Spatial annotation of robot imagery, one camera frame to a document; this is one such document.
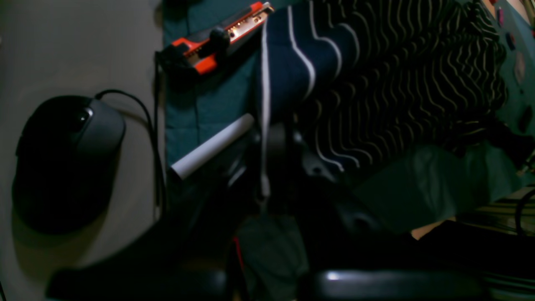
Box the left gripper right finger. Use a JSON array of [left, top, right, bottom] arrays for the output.
[[267, 122, 485, 301]]

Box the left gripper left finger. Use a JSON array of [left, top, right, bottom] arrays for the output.
[[46, 127, 260, 301]]

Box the navy white striped t-shirt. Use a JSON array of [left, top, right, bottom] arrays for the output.
[[258, 0, 508, 173]]

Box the black white marker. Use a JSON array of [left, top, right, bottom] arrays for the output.
[[171, 114, 255, 180]]

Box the black computer mouse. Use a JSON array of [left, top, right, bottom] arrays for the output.
[[12, 95, 126, 235]]

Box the orange black utility knife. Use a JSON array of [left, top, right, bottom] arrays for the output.
[[155, 2, 275, 80]]

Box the black mouse cable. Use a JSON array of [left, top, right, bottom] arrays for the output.
[[95, 52, 168, 220]]

